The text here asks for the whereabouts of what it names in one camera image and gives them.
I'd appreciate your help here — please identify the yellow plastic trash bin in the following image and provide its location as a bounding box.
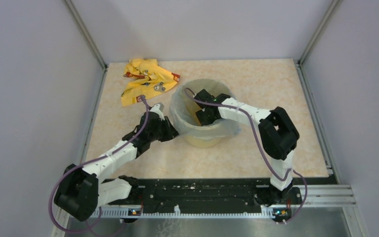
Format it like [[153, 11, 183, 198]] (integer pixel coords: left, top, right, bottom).
[[171, 78, 239, 149]]

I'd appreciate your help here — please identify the blue plastic trash bag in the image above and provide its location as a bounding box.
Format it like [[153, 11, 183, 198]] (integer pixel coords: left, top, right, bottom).
[[169, 78, 242, 138]]

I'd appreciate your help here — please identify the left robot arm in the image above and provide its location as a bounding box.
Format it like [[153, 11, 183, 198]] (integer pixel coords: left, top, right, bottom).
[[51, 112, 179, 221]]

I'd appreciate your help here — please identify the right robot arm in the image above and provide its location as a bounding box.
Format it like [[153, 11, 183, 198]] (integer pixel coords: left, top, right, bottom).
[[185, 88, 300, 206]]

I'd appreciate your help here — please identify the yellow printed cloth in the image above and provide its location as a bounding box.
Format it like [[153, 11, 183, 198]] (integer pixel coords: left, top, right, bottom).
[[121, 58, 181, 107]]

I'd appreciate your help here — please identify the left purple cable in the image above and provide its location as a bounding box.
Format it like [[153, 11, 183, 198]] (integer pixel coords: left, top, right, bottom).
[[48, 95, 151, 237]]

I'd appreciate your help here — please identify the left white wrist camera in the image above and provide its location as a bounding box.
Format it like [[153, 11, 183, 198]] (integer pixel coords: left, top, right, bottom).
[[150, 103, 165, 120]]

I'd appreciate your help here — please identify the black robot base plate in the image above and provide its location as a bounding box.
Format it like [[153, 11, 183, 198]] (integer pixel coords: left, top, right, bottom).
[[94, 178, 337, 223]]

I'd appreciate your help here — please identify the white toothed cable strip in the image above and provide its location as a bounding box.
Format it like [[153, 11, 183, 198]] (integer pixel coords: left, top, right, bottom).
[[90, 205, 275, 219]]

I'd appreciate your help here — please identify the aluminium frame rail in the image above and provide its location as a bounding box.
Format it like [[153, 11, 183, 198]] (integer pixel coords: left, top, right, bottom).
[[50, 176, 365, 237]]

